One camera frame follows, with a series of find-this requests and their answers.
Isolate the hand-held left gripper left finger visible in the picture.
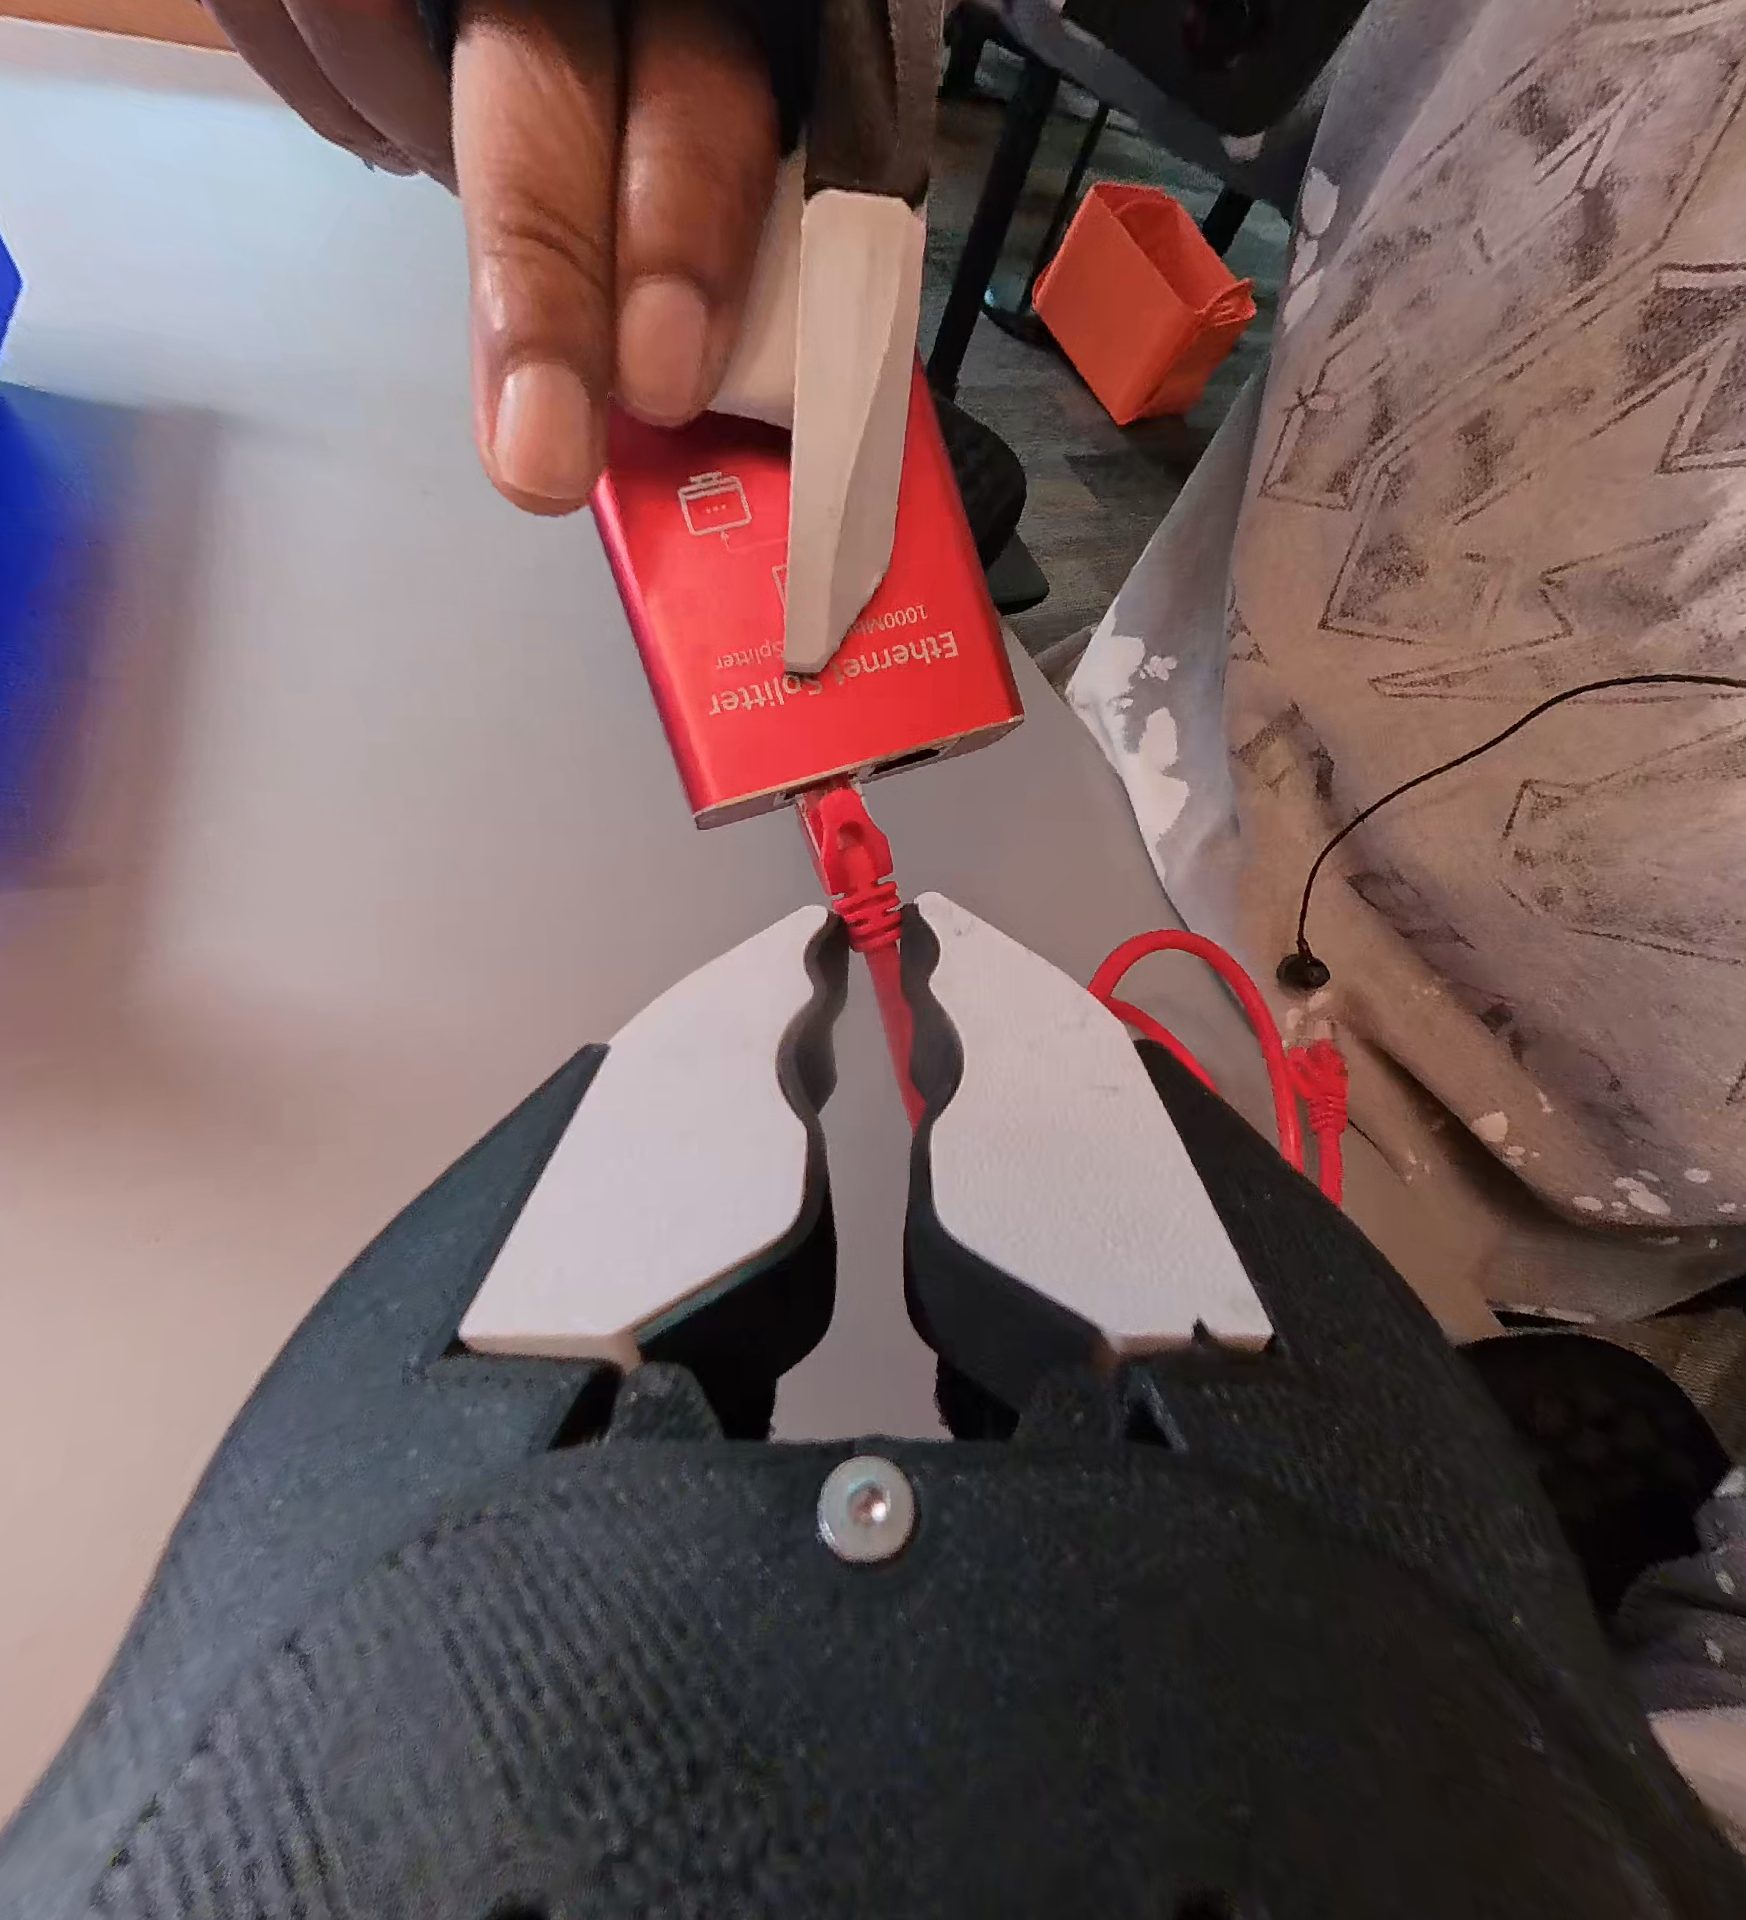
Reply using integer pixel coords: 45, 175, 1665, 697
456, 903, 838, 1433

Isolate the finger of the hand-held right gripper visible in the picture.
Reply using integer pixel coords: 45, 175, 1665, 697
703, 150, 813, 431
778, 184, 921, 673

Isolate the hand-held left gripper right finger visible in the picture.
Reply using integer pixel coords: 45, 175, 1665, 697
900, 891, 1274, 1390

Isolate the red ethernet splitter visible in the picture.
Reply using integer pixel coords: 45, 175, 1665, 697
588, 356, 1026, 833

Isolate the red ethernet cable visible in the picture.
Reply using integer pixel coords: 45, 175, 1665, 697
789, 779, 1356, 1208

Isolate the person's right hand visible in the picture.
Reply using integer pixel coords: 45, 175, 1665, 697
198, 0, 789, 519

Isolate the black chair base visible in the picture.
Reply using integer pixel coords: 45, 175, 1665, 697
931, 393, 1054, 613

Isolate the orange box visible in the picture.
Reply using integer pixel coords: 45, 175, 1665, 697
1029, 180, 1260, 428

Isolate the dark round object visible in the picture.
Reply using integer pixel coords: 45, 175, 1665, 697
1458, 1327, 1733, 1614

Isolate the thin black wire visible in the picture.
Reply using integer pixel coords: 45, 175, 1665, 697
1274, 673, 1746, 996

